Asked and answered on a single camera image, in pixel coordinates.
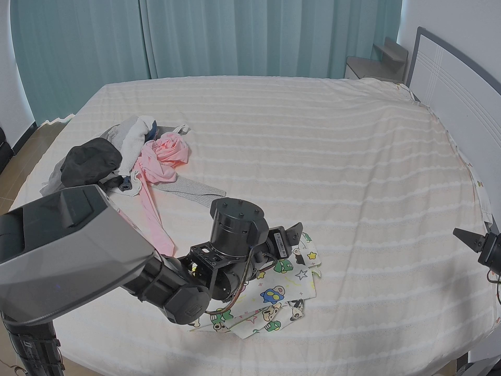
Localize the white printed pyjama top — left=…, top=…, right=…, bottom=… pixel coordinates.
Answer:
left=189, top=231, right=323, bottom=340

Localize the grey bedside table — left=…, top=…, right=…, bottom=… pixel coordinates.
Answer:
left=345, top=37, right=409, bottom=81

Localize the black chest of drawers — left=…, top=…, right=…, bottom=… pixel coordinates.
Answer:
left=0, top=126, right=10, bottom=173

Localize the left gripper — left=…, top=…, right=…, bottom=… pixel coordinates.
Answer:
left=263, top=226, right=295, bottom=263

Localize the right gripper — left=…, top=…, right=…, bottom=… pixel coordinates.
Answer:
left=478, top=231, right=501, bottom=272

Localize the pile of clothes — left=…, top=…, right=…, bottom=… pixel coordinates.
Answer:
left=39, top=115, right=228, bottom=258

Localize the blue-green curtain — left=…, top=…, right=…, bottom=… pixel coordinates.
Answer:
left=12, top=0, right=405, bottom=126

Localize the bed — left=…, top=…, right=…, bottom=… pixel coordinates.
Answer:
left=8, top=27, right=501, bottom=371

